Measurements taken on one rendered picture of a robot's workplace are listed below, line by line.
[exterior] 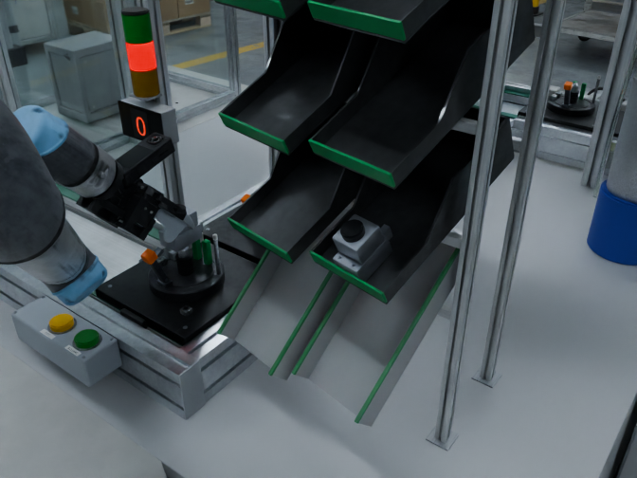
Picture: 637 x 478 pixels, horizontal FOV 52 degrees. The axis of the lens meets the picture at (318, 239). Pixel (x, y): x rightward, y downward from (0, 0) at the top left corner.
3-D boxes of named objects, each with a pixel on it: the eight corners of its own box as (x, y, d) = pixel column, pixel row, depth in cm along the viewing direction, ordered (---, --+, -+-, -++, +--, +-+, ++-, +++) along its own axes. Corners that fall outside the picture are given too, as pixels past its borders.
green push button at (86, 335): (85, 356, 107) (83, 347, 105) (70, 346, 109) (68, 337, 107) (105, 343, 109) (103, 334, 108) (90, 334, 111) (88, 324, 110)
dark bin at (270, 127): (288, 156, 79) (266, 110, 74) (225, 126, 87) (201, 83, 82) (427, 22, 88) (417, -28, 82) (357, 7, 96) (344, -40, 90)
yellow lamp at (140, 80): (145, 99, 121) (141, 73, 119) (128, 94, 124) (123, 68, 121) (165, 92, 125) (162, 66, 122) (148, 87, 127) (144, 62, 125)
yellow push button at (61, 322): (60, 340, 110) (57, 330, 109) (45, 330, 112) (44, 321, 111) (80, 327, 113) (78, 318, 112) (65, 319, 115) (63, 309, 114)
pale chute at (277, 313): (286, 380, 97) (269, 376, 93) (233, 339, 105) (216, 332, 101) (382, 220, 98) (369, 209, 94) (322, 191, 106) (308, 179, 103)
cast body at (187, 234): (176, 252, 114) (172, 218, 110) (159, 245, 116) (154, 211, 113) (210, 232, 120) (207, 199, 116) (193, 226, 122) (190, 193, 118)
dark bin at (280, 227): (291, 265, 88) (272, 230, 82) (233, 229, 96) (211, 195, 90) (418, 133, 96) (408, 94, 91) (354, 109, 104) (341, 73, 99)
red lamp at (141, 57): (141, 73, 119) (137, 45, 116) (123, 68, 121) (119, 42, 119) (162, 66, 122) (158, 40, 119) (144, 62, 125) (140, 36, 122)
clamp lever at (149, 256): (164, 285, 116) (147, 259, 110) (156, 282, 117) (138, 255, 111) (177, 270, 117) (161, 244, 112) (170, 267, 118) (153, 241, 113)
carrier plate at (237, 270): (186, 347, 109) (184, 338, 107) (96, 296, 121) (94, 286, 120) (277, 281, 125) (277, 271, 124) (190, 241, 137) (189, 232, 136)
